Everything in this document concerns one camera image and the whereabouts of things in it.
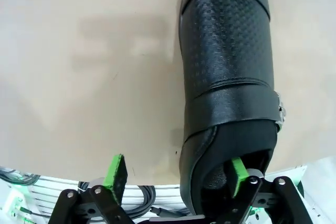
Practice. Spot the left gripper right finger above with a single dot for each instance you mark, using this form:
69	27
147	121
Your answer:
237	179

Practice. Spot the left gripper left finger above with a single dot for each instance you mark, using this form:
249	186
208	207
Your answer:
115	176

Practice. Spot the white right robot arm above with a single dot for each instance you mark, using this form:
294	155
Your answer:
323	192

